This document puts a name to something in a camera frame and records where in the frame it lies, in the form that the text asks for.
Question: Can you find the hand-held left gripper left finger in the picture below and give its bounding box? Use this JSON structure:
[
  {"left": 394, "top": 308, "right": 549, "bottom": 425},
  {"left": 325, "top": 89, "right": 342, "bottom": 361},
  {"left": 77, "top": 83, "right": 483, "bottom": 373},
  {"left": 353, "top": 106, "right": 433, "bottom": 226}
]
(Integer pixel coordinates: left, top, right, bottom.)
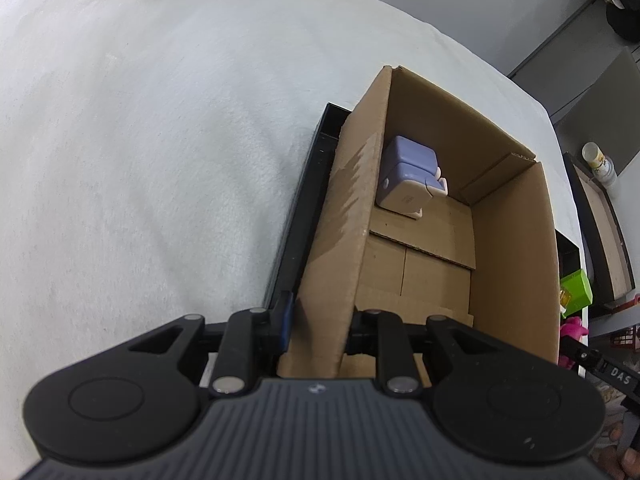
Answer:
[{"left": 128, "top": 292, "right": 296, "bottom": 398}]

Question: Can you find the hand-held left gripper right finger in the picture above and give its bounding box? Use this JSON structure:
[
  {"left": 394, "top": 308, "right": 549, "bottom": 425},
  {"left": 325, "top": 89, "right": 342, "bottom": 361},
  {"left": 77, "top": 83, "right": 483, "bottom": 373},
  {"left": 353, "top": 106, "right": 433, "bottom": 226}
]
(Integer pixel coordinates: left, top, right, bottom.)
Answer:
[{"left": 349, "top": 308, "right": 501, "bottom": 398}]

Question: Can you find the purple white cube toy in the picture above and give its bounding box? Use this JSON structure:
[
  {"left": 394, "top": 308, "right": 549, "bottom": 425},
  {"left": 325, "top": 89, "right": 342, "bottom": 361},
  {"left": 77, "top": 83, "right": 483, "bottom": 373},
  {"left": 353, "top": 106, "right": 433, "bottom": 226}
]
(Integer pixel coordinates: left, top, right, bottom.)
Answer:
[
  {"left": 382, "top": 135, "right": 444, "bottom": 181},
  {"left": 375, "top": 162, "right": 451, "bottom": 221}
]

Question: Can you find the white bottle yellow label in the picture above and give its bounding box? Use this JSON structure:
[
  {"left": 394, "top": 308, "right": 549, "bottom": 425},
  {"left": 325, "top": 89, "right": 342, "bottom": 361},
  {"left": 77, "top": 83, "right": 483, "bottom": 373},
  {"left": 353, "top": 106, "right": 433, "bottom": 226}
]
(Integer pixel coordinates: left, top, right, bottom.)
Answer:
[{"left": 581, "top": 141, "right": 619, "bottom": 190}]

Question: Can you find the black bag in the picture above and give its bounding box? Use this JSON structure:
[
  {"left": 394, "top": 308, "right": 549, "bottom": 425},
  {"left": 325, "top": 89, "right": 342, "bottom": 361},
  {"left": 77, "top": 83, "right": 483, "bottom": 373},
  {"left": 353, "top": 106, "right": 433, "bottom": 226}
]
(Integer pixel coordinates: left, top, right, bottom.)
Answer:
[{"left": 579, "top": 0, "right": 640, "bottom": 44}]

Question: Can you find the green hexagonal container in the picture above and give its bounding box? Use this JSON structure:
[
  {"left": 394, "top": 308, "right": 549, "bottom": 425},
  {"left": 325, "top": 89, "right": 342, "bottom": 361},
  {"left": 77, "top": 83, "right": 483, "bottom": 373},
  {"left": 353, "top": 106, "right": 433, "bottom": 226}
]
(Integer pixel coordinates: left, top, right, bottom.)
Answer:
[{"left": 559, "top": 269, "right": 594, "bottom": 318}]

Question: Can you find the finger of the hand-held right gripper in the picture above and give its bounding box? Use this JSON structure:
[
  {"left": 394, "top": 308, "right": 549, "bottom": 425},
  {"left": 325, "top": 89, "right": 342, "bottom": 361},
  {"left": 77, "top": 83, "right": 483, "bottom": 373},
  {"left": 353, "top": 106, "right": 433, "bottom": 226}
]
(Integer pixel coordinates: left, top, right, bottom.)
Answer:
[{"left": 560, "top": 332, "right": 640, "bottom": 402}]

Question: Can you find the person's right hand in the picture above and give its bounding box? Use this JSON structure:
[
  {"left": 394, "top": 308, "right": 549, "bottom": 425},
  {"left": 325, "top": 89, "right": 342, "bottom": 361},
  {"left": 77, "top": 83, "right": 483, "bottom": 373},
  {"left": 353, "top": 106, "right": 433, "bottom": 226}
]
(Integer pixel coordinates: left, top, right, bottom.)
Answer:
[{"left": 599, "top": 412, "right": 640, "bottom": 480}]

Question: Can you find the brown cardboard box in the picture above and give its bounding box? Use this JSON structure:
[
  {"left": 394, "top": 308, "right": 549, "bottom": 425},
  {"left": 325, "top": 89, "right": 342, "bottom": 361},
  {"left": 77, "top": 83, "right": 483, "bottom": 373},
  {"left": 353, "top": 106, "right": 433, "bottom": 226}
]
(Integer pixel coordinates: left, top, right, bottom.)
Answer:
[{"left": 276, "top": 65, "right": 561, "bottom": 379}]

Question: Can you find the dark wooden side tray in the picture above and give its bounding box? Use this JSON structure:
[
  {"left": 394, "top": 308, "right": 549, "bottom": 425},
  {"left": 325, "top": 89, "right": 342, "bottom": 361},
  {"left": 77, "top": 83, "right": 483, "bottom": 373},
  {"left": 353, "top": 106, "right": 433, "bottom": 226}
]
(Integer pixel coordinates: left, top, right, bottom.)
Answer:
[{"left": 562, "top": 152, "right": 640, "bottom": 312}]

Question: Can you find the black shallow tray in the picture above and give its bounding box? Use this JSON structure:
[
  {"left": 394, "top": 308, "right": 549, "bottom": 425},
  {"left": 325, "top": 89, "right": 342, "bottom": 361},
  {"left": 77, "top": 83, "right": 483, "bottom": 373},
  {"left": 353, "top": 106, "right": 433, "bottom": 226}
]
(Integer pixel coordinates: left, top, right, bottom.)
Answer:
[{"left": 262, "top": 102, "right": 586, "bottom": 321}]

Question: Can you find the pink plastic toy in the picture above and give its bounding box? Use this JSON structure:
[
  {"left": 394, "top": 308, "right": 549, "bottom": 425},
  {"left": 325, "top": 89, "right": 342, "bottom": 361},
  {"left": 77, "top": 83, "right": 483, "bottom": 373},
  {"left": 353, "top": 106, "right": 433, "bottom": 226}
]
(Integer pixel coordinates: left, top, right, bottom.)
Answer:
[{"left": 559, "top": 317, "right": 591, "bottom": 369}]

